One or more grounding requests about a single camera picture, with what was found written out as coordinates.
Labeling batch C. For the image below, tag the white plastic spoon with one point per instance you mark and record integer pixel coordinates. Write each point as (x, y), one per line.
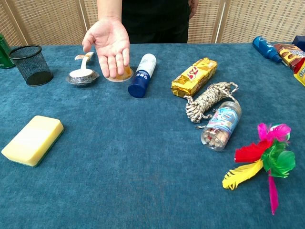
(84, 62)

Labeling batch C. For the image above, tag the yellow sponge with green pad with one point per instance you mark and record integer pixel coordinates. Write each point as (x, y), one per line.
(33, 140)

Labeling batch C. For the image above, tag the black mesh pen holder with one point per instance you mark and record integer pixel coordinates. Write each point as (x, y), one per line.
(33, 69)

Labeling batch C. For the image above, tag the green metal can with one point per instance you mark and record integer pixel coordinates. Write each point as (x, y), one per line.
(3, 55)

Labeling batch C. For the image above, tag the person's hanging bare hand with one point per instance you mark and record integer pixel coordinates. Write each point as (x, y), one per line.
(193, 8)

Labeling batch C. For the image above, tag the person in black clothes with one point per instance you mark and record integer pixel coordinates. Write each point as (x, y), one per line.
(155, 19)

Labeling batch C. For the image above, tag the clear jar with blue label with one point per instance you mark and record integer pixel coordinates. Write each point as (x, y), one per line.
(221, 126)

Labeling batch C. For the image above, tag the dark blue box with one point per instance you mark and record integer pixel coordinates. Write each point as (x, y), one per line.
(299, 43)

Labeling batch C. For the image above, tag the blue velvet tablecloth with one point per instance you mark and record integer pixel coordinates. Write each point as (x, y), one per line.
(133, 155)

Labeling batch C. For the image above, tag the colourful feather shuttlecock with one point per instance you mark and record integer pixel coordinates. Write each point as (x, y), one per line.
(277, 157)

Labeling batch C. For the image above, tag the person's open bare hand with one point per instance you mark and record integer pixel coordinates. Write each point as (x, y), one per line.
(112, 40)

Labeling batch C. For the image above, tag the woven rattan folding screen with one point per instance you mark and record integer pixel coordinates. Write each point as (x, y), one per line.
(257, 19)

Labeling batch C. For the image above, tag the gold foil cracker pack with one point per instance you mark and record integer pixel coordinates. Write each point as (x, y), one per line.
(194, 76)

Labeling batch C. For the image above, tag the orange jelly cup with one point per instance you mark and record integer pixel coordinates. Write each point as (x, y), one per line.
(127, 71)

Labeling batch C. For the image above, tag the blue drink bottle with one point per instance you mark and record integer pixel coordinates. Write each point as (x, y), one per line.
(265, 48)

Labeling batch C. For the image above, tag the blue and white bottle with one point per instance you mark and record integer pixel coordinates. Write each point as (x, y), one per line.
(141, 76)

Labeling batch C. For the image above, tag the person's bare forearm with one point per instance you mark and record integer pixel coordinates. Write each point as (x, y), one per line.
(108, 8)

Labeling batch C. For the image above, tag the yellow snack packet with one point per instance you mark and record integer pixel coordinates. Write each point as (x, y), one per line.
(300, 74)

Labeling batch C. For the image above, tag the brown and red snack box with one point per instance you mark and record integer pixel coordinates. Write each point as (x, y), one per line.
(289, 56)

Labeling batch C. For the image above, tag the foil cup with white filling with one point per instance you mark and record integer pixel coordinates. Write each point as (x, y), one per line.
(82, 77)

